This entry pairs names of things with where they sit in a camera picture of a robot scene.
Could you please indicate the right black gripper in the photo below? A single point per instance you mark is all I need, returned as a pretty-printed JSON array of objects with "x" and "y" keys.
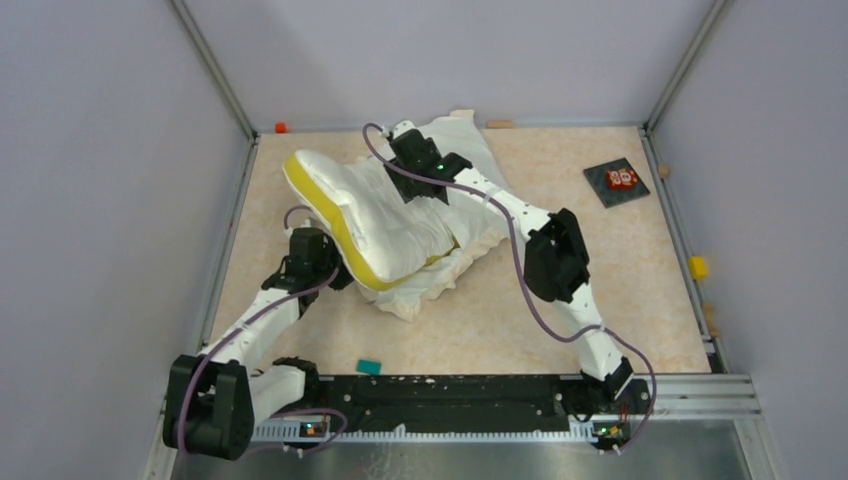
[{"x": 407, "y": 190}]

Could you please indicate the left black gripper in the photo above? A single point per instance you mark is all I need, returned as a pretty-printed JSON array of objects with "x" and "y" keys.
[{"x": 345, "y": 276}]

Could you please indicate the white ruffled pillowcase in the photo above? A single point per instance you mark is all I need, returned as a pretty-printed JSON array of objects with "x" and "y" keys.
[{"x": 474, "y": 237}]

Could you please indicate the white pillow yellow edge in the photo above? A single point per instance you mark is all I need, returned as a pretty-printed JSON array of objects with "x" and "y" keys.
[{"x": 383, "y": 239}]

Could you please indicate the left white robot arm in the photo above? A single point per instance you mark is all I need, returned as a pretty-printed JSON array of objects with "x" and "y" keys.
[{"x": 213, "y": 401}]

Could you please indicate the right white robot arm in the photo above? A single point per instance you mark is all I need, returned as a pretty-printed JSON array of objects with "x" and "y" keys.
[{"x": 549, "y": 251}]

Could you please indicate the wooden peg back edge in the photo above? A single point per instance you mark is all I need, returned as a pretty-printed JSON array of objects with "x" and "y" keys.
[{"x": 500, "y": 124}]

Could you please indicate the teal small block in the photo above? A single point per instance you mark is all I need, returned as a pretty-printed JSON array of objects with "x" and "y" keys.
[{"x": 368, "y": 367}]

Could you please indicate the yellow small block right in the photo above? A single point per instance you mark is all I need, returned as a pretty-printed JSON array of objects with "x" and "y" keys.
[{"x": 698, "y": 268}]

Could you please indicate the white cable duct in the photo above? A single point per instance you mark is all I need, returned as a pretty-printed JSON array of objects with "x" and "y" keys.
[{"x": 294, "y": 432}]

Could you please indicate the aluminium frame rail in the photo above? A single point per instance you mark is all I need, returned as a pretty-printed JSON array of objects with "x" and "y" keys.
[{"x": 213, "y": 68}]

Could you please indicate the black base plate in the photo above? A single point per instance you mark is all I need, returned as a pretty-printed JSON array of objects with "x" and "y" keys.
[{"x": 499, "y": 404}]

